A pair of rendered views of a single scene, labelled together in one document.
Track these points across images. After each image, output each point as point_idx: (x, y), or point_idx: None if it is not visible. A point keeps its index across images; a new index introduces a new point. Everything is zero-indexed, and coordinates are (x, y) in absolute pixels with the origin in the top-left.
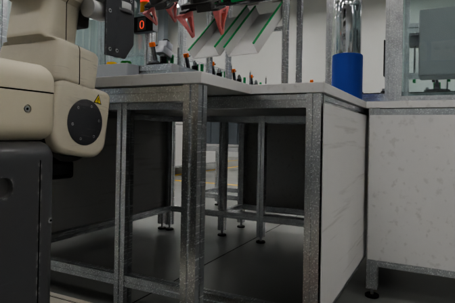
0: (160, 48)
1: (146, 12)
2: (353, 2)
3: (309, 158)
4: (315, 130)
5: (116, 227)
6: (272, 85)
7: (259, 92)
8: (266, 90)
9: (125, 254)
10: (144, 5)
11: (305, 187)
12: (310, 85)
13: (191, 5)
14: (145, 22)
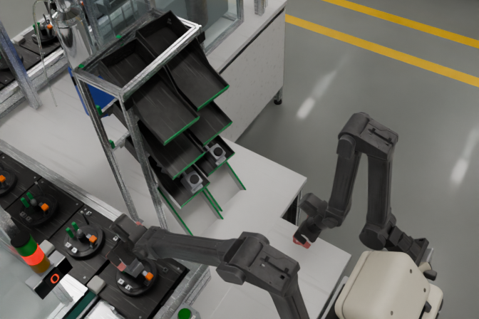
0: (140, 268)
1: (125, 265)
2: (83, 16)
3: (297, 212)
4: (300, 199)
5: None
6: (288, 205)
7: (283, 215)
8: (286, 210)
9: None
10: (128, 264)
11: (295, 223)
12: (302, 185)
13: (319, 233)
14: (59, 272)
